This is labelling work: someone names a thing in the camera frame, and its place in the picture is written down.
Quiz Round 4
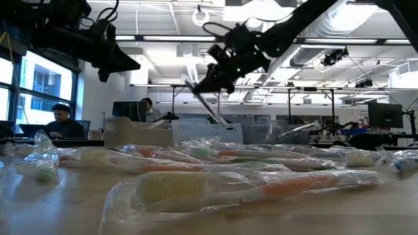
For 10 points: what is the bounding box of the long ceiling light strip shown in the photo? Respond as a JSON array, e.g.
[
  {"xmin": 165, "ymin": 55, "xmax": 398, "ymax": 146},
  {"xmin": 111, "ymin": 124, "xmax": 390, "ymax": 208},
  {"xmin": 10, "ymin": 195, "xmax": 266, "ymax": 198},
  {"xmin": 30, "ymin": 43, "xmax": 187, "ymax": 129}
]
[{"xmin": 114, "ymin": 32, "xmax": 418, "ymax": 46}]

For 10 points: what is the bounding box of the black laptop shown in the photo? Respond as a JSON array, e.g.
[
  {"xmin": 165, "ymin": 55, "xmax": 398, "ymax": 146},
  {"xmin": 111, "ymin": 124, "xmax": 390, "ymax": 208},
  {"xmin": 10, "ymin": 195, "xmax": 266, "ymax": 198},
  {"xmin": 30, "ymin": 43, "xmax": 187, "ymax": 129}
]
[{"xmin": 18, "ymin": 123, "xmax": 47, "ymax": 138}]

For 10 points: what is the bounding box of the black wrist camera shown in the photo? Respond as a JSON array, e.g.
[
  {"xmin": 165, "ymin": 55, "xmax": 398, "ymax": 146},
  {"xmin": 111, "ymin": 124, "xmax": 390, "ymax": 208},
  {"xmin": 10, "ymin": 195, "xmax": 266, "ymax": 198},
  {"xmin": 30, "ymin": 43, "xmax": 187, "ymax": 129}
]
[
  {"xmin": 85, "ymin": 18, "xmax": 118, "ymax": 45},
  {"xmin": 225, "ymin": 22, "xmax": 259, "ymax": 50}
]

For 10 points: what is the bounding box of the dark desk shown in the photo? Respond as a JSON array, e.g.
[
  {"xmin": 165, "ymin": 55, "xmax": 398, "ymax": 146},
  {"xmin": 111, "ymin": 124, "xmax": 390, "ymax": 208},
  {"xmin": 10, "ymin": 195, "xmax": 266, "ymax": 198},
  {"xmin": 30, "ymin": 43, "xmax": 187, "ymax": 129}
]
[{"xmin": 0, "ymin": 138, "xmax": 105, "ymax": 148}]

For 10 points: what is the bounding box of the grey translucent plastic bin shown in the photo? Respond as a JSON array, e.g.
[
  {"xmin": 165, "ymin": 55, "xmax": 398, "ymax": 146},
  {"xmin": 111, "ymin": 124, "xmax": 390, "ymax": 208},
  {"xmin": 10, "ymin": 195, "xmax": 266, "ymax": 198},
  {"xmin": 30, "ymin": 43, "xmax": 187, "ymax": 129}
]
[{"xmin": 242, "ymin": 119, "xmax": 311, "ymax": 145}]

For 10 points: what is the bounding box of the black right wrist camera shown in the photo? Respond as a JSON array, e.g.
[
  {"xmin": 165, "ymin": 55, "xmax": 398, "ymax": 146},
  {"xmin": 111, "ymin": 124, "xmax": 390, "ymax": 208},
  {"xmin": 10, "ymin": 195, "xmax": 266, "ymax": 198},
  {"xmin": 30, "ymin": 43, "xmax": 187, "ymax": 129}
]
[{"xmin": 225, "ymin": 22, "xmax": 259, "ymax": 50}]

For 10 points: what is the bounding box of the black monitor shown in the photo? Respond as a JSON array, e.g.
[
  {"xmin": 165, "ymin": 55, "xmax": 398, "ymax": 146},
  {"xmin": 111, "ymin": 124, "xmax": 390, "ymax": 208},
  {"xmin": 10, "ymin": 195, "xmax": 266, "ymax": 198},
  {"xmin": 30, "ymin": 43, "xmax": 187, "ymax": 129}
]
[
  {"xmin": 367, "ymin": 102, "xmax": 404, "ymax": 129},
  {"xmin": 112, "ymin": 101, "xmax": 148, "ymax": 123}
]

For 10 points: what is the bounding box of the large window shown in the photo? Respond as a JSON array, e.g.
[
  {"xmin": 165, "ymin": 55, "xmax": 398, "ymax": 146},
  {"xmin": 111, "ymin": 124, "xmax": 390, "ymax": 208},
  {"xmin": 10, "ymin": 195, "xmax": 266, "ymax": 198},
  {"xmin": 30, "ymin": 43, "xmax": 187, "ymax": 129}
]
[{"xmin": 0, "ymin": 48, "xmax": 80, "ymax": 138}]

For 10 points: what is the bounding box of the black chair back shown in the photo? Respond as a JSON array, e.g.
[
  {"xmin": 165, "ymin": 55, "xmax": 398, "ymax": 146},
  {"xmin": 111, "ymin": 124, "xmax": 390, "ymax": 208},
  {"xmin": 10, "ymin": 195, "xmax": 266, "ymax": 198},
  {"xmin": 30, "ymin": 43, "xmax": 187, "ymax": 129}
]
[{"xmin": 347, "ymin": 133, "xmax": 385, "ymax": 149}]

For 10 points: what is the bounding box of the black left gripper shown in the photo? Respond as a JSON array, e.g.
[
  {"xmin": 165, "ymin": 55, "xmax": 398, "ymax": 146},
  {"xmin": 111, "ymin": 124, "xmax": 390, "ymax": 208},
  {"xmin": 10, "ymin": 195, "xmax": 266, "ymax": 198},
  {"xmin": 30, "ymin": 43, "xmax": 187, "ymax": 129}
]
[{"xmin": 32, "ymin": 23, "xmax": 142, "ymax": 83}]

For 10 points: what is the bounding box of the white ring lamp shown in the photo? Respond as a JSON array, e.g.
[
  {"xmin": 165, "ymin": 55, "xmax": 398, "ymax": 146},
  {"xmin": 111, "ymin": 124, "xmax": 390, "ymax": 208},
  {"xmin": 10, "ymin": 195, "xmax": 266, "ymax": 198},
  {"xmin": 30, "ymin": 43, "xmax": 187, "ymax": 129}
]
[{"xmin": 191, "ymin": 8, "xmax": 211, "ymax": 27}]

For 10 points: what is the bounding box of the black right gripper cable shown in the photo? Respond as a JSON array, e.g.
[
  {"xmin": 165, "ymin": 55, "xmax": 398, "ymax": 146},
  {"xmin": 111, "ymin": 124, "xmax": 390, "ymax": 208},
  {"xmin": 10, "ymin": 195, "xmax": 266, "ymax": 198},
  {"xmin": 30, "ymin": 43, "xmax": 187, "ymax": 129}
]
[{"xmin": 201, "ymin": 21, "xmax": 238, "ymax": 42}]

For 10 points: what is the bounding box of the white plastic bin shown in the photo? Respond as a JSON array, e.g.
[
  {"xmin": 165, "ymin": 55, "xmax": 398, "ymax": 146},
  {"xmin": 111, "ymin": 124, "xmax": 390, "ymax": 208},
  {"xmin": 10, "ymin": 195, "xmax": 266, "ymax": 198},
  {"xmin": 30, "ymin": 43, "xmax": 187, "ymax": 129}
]
[{"xmin": 103, "ymin": 116, "xmax": 174, "ymax": 146}]

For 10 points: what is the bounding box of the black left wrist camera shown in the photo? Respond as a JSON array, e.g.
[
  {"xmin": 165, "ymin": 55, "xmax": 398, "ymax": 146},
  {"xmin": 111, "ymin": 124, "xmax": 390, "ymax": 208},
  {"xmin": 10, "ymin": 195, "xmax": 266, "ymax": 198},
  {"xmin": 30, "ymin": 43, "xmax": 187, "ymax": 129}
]
[{"xmin": 85, "ymin": 18, "xmax": 118, "ymax": 45}]

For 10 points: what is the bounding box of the clear plastic bin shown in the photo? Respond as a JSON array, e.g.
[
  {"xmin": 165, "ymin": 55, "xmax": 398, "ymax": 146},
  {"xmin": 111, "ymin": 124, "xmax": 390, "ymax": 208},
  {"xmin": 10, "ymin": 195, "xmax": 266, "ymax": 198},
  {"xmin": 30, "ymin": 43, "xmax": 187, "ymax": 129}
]
[{"xmin": 172, "ymin": 117, "xmax": 244, "ymax": 146}]

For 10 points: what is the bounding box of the seated person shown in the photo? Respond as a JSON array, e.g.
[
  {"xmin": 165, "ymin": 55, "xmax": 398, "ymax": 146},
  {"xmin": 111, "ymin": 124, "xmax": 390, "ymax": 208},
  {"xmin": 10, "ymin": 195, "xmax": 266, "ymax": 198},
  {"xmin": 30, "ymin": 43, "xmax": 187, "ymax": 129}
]
[{"xmin": 44, "ymin": 102, "xmax": 86, "ymax": 140}]

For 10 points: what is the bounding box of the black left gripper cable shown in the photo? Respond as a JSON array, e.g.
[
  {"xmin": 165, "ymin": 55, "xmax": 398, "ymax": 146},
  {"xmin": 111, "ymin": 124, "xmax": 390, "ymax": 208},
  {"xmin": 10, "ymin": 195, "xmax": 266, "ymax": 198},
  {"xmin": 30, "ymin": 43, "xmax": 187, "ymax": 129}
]
[{"xmin": 81, "ymin": 0, "xmax": 119, "ymax": 27}]

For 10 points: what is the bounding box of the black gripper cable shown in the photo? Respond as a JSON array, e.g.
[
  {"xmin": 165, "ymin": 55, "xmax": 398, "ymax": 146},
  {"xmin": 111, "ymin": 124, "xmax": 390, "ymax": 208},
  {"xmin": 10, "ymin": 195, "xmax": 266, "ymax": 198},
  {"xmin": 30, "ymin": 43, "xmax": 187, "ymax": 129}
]
[
  {"xmin": 81, "ymin": 0, "xmax": 119, "ymax": 27},
  {"xmin": 201, "ymin": 21, "xmax": 238, "ymax": 42}
]

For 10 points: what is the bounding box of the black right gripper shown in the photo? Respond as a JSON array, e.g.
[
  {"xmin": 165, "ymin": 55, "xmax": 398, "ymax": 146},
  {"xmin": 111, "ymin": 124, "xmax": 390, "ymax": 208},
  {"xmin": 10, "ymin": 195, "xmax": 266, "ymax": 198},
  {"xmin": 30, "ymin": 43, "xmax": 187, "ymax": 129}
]
[{"xmin": 194, "ymin": 43, "xmax": 272, "ymax": 95}]

